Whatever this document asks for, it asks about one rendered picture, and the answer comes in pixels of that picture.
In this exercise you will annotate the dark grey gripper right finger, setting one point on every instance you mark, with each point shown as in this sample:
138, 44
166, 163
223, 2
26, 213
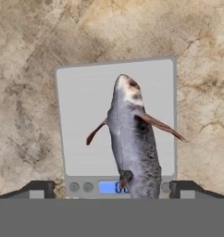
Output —
185, 187

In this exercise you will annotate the grey digital kitchen scale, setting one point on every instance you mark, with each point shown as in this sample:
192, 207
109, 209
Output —
83, 123

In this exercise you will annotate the grey fish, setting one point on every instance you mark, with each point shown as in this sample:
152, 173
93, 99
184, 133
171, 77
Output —
134, 142

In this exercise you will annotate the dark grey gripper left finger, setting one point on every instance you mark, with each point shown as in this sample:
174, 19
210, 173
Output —
39, 187

